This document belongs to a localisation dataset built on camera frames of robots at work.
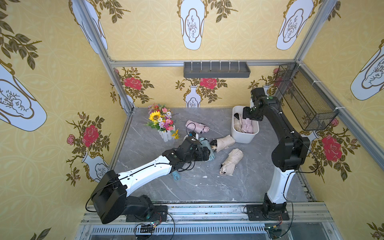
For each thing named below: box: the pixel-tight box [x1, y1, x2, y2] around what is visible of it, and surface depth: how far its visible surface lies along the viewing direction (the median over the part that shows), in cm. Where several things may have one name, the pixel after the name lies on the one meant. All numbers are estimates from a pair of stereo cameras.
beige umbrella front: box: [219, 148, 244, 177], surface depth 89 cm
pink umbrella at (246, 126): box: [241, 118, 253, 133], surface depth 102 cm
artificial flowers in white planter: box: [145, 103, 180, 143], surface depth 96 cm
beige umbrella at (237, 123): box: [233, 113, 243, 132], surface depth 106 cm
